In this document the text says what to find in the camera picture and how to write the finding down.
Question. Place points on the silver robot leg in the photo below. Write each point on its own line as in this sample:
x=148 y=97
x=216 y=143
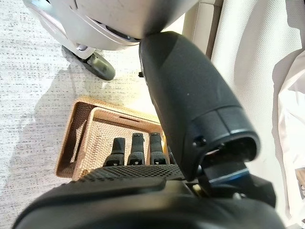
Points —
x=107 y=16

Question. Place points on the beige bed frame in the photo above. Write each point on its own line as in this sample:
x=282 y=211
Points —
x=201 y=26

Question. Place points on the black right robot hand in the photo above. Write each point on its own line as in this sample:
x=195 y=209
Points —
x=190 y=95

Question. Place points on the white bed sheet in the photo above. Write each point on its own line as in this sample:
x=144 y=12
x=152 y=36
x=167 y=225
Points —
x=247 y=47

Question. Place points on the white garment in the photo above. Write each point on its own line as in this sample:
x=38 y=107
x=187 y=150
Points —
x=293 y=114

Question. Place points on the dark robot foot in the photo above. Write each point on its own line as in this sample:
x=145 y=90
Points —
x=101 y=68

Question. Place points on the woven tan wicker basket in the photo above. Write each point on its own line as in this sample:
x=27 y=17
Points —
x=95 y=133

